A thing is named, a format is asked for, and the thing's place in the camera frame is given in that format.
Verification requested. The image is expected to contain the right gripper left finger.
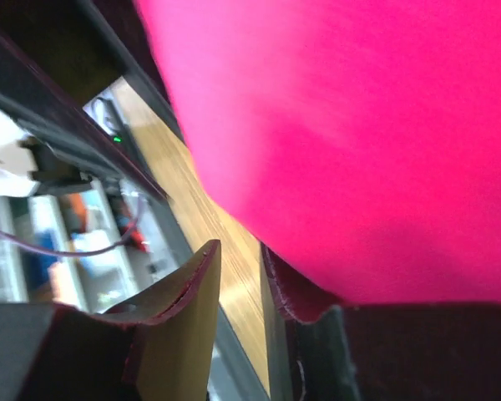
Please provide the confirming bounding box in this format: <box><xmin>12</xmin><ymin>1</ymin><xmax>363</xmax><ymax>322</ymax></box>
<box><xmin>104</xmin><ymin>240</ymin><xmax>221</xmax><ymax>400</ymax></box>

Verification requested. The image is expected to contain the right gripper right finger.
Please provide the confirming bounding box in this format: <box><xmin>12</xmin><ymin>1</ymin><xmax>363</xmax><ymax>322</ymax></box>
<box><xmin>260</xmin><ymin>243</ymin><xmax>359</xmax><ymax>400</ymax></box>

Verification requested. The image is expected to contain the pink red t shirt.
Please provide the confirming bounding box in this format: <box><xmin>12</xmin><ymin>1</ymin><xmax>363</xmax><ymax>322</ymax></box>
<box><xmin>136</xmin><ymin>1</ymin><xmax>501</xmax><ymax>303</ymax></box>

